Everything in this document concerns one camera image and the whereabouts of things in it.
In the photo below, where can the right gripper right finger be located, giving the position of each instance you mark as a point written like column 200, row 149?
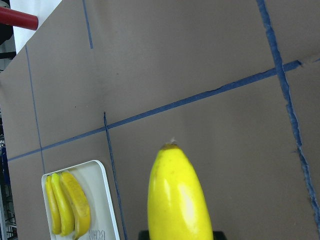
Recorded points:
column 219, row 235

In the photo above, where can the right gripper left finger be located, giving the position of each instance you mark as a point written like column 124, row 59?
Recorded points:
column 143, row 235

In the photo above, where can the yellow banana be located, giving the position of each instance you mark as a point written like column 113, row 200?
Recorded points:
column 65, row 210
column 79, row 204
column 176, row 205
column 56, row 225

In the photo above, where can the white bear tray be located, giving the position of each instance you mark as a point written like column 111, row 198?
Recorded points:
column 92, row 177

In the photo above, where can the white side table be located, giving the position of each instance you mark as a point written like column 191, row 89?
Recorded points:
column 40, row 8

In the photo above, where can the red cylinder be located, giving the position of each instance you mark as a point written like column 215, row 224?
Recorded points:
column 18, row 19

